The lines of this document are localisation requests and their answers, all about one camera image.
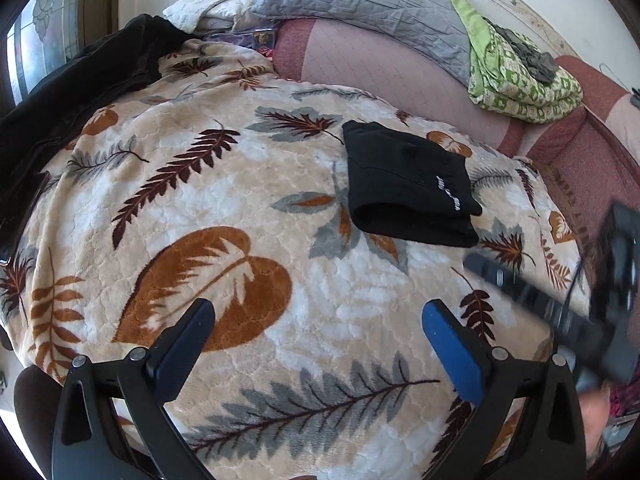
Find window with brown frame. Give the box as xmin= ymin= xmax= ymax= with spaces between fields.
xmin=1 ymin=0 xmax=118 ymax=110

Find black cloth pile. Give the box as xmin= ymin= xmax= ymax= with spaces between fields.
xmin=1 ymin=14 xmax=194 ymax=264

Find green patterned pillow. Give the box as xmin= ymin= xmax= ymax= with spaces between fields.
xmin=450 ymin=0 xmax=584 ymax=124

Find right hand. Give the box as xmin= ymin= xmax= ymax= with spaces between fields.
xmin=578 ymin=384 xmax=611 ymax=467

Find leaf pattern fleece blanket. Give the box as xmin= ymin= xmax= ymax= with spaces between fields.
xmin=1 ymin=40 xmax=579 ymax=479

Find pink quilted mattress cover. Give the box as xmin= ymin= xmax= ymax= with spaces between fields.
xmin=273 ymin=18 xmax=639 ymax=256

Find grey quilted pillow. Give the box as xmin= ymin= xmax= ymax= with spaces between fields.
xmin=252 ymin=0 xmax=470 ymax=84

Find white cloth by pillow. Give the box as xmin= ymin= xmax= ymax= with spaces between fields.
xmin=162 ymin=0 xmax=262 ymax=35

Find black pants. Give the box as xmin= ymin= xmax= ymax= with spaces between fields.
xmin=342 ymin=120 xmax=483 ymax=248

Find dark grey folded cloth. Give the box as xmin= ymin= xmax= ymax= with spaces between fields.
xmin=494 ymin=24 xmax=559 ymax=86

